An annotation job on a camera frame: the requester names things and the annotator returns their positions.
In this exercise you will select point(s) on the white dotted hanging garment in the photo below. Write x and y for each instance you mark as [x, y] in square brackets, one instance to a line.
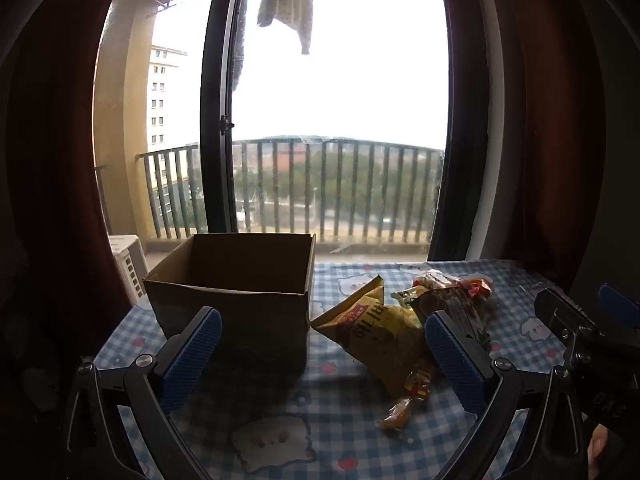
[287, 0]

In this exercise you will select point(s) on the person's right hand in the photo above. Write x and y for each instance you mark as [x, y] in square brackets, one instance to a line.
[598, 455]

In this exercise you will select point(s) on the white plastic crate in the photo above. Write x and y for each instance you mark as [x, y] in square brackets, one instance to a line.
[127, 265]

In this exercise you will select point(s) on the brown cardboard box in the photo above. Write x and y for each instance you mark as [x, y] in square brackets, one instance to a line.
[235, 320]

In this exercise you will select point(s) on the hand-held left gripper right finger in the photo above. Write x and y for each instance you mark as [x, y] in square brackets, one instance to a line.
[452, 360]

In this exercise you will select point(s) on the black window latch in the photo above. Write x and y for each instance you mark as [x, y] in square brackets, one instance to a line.
[226, 125]

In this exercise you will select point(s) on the dark red curtain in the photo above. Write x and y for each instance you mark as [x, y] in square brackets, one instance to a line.
[50, 160]
[540, 110]

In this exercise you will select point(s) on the green foil snack packet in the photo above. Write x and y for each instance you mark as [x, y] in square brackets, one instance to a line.
[407, 296]

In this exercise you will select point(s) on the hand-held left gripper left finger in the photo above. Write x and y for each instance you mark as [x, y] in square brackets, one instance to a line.
[192, 355]

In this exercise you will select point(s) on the red crown-print snack packet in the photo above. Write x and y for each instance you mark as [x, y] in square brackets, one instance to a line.
[400, 412]

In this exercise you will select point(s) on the yellow chip bag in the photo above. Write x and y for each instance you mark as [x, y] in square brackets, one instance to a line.
[380, 335]

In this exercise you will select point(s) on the clear bag of red strips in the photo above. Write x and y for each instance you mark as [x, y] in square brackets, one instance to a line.
[452, 301]

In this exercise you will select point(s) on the red and white snack packet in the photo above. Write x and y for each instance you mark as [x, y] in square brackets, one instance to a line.
[450, 282]

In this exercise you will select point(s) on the blue checked bear-print tablecloth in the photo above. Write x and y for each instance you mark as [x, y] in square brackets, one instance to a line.
[320, 410]

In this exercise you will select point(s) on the black window frame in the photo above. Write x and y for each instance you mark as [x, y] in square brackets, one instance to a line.
[217, 85]

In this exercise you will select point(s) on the balcony railing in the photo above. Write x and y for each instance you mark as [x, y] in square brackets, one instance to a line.
[320, 141]

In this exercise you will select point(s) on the apartment building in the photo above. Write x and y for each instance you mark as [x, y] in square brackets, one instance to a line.
[160, 100]

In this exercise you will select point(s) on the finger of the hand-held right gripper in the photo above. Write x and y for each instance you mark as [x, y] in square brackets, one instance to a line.
[565, 317]
[620, 305]

